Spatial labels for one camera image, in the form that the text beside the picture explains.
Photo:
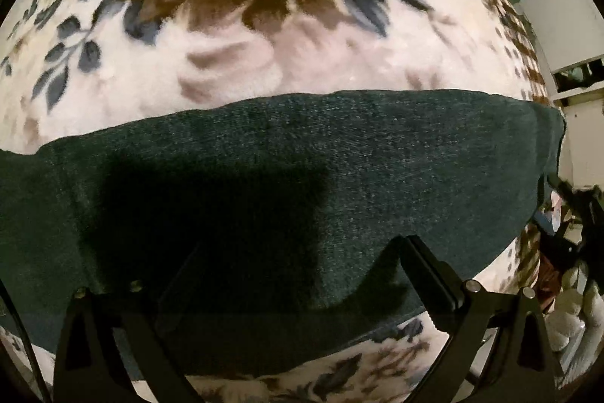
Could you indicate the dark green pants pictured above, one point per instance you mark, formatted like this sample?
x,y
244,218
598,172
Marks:
x,y
377,176

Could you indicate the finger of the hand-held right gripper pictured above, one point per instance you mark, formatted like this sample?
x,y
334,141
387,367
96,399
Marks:
x,y
583,214

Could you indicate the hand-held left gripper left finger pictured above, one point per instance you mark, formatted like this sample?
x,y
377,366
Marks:
x,y
141,337

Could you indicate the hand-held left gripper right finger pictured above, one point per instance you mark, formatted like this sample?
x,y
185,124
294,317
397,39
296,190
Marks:
x,y
427,273

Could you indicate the white cabinet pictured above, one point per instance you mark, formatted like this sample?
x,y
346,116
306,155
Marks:
x,y
566,30

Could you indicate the floral plush blanket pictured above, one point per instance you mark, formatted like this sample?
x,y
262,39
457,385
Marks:
x,y
302,34

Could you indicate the white fluffy cloth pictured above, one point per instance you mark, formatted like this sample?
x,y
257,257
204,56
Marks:
x,y
575,318

